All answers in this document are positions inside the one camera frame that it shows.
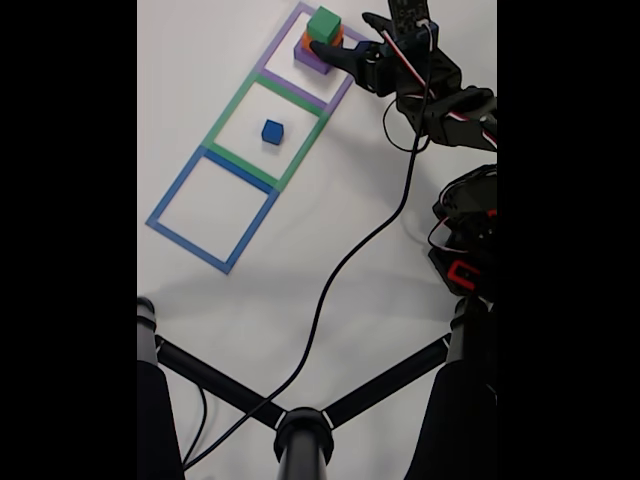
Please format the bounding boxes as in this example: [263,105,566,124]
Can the large purple block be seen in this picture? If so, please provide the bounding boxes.
[293,39,335,75]

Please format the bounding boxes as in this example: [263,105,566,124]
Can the orange block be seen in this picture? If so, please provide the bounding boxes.
[300,27,346,51]

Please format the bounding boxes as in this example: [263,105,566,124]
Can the green block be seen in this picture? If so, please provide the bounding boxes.
[306,5,343,44]

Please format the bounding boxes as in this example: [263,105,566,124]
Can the small blue block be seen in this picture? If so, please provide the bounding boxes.
[260,118,285,145]

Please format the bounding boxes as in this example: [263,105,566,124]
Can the purple tape square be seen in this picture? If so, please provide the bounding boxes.
[257,1,374,114]

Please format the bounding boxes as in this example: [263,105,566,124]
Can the green tape square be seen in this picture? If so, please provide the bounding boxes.
[205,69,332,194]

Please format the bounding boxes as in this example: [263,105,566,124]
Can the red table clamp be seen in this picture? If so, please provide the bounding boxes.
[446,259,482,291]

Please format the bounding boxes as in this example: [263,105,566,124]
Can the blue tape square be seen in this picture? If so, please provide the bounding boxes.
[145,144,280,275]

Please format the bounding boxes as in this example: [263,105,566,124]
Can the black tripod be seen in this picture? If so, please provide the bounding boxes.
[137,295,498,480]

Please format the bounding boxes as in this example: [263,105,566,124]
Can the red white servo wire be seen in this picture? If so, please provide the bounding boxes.
[379,19,498,151]

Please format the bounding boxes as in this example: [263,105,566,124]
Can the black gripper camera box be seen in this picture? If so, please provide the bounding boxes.
[387,0,440,51]

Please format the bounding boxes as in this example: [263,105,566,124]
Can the thick black cable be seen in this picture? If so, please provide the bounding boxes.
[184,19,435,474]

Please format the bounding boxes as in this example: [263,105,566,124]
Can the thin black cable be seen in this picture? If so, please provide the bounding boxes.
[180,385,210,469]

